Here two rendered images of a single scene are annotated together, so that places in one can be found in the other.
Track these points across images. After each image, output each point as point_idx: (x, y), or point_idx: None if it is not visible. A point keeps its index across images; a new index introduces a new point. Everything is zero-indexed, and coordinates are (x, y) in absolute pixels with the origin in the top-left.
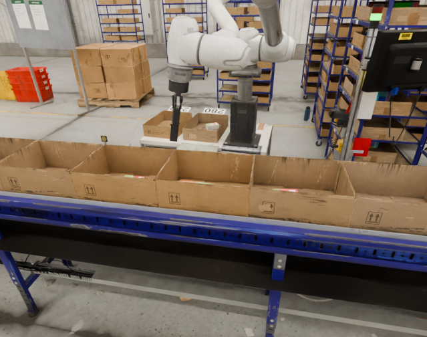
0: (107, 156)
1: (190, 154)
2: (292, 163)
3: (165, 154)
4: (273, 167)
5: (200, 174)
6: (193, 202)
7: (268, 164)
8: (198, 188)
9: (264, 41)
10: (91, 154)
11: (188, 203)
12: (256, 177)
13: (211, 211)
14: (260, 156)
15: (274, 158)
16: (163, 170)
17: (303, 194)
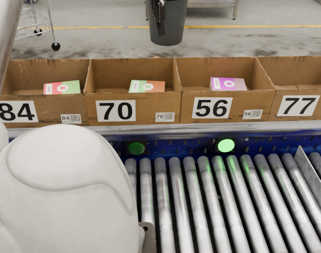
0: (269, 102)
1: (163, 96)
2: (39, 101)
3: (194, 97)
4: (62, 106)
5: (151, 118)
6: (140, 76)
7: (67, 102)
8: (134, 62)
9: (0, 118)
10: (266, 75)
11: (145, 77)
12: (83, 117)
13: (125, 83)
14: (76, 95)
15: (59, 96)
16: (176, 71)
17: (45, 60)
